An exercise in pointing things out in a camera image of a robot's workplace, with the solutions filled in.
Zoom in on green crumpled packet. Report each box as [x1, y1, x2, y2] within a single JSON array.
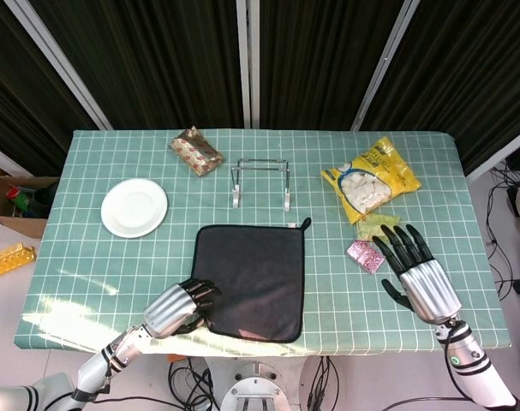
[[355, 213, 402, 241]]

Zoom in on thin black wall cables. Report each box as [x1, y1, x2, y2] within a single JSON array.
[[484, 164, 520, 301]]

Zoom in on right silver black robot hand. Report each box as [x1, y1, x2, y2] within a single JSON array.
[[372, 223, 463, 325]]

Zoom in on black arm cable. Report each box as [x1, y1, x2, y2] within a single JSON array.
[[90, 342, 179, 410], [370, 320, 479, 411]]

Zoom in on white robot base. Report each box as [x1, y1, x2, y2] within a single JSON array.
[[207, 357, 316, 411]]

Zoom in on green checkered tablecloth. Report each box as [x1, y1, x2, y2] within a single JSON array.
[[13, 128, 512, 357]]

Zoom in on white frame post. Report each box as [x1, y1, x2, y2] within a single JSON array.
[[236, 0, 260, 129], [2, 0, 114, 131], [351, 0, 421, 132], [0, 140, 29, 177], [468, 123, 520, 186]]

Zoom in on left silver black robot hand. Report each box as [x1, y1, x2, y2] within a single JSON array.
[[141, 277, 222, 339]]

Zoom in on metal wire rack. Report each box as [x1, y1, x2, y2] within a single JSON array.
[[230, 158, 293, 212]]

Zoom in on yellow dumpling bag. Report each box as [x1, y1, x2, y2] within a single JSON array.
[[320, 136, 422, 227]]

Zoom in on cardboard box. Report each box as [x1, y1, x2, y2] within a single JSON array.
[[0, 175, 59, 239]]

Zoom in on brown snack packet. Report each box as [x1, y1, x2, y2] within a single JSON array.
[[169, 125, 224, 177]]

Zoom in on dark blue cloth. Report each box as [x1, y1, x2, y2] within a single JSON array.
[[190, 217, 313, 344]]

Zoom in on black pleated curtain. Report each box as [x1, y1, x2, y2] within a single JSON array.
[[27, 0, 248, 131], [0, 0, 105, 176], [360, 0, 520, 176], [257, 0, 404, 131]]

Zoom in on yellow plastic tray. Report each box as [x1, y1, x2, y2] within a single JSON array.
[[0, 242, 38, 281]]

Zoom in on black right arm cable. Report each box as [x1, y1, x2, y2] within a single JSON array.
[[370, 320, 479, 411]]

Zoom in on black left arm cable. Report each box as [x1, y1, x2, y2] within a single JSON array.
[[90, 342, 179, 410]]

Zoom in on black floor cable bundle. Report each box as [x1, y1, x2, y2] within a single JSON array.
[[168, 357, 221, 411], [306, 357, 341, 411]]

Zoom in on pink foil packet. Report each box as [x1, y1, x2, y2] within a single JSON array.
[[345, 240, 386, 275]]

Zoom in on white round plate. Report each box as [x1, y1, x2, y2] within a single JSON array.
[[100, 178, 169, 239]]

